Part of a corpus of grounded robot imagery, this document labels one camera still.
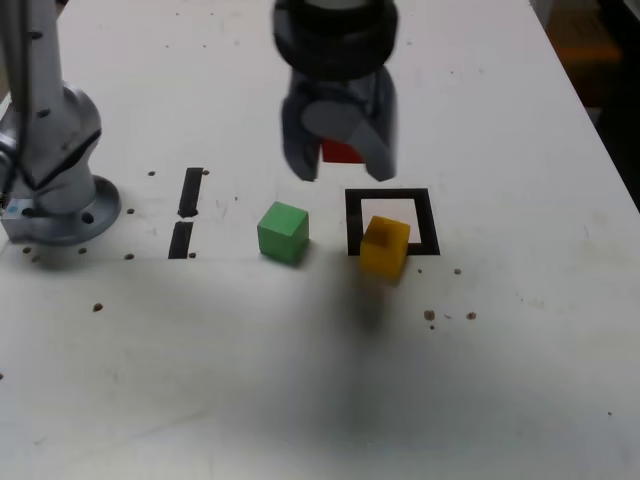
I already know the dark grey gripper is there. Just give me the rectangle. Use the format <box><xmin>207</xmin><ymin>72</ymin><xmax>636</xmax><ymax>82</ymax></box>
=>
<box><xmin>279</xmin><ymin>69</ymin><xmax>399</xmax><ymax>183</ymax></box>

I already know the red cube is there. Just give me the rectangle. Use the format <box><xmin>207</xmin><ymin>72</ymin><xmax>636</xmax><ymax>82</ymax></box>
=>
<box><xmin>321</xmin><ymin>139</ymin><xmax>364</xmax><ymax>165</ymax></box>

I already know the green cube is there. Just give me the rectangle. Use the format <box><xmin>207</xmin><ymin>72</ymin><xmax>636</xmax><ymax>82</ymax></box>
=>
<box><xmin>256</xmin><ymin>201</ymin><xmax>310</xmax><ymax>265</ymax></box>

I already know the yellow cube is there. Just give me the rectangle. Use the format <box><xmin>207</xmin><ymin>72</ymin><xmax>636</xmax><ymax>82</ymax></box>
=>
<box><xmin>359</xmin><ymin>215</ymin><xmax>411</xmax><ymax>280</ymax></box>

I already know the black tape square outline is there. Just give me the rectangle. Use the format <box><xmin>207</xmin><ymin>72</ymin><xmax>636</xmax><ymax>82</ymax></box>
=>
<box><xmin>344</xmin><ymin>187</ymin><xmax>441</xmax><ymax>257</ymax></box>

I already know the black tape strip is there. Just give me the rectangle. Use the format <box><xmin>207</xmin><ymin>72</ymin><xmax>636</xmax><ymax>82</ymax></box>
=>
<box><xmin>167</xmin><ymin>167</ymin><xmax>205</xmax><ymax>260</ymax></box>

